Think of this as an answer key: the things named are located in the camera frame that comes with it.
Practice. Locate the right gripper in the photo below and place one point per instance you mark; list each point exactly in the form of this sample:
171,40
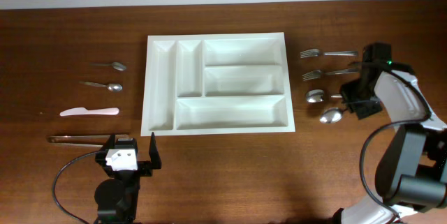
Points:
360,99

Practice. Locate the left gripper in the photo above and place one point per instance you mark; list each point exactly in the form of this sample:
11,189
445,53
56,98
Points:
143,167

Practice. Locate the large metal spoon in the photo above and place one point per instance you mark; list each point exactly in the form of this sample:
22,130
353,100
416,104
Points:
332,115
319,96

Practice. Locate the metal tongs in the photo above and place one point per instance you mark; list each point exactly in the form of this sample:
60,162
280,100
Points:
79,140

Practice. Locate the metal fork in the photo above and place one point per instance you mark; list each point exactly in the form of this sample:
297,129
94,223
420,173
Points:
319,53
317,74

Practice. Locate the small metal teaspoon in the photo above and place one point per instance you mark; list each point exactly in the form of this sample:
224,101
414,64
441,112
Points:
116,65
110,87

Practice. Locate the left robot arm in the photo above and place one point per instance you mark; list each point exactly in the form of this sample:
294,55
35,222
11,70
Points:
117,197

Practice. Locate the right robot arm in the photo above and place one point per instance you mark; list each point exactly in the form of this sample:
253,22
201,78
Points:
411,176

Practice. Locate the white plastic cutlery tray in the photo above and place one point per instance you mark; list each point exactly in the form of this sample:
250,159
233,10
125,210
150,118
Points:
217,84

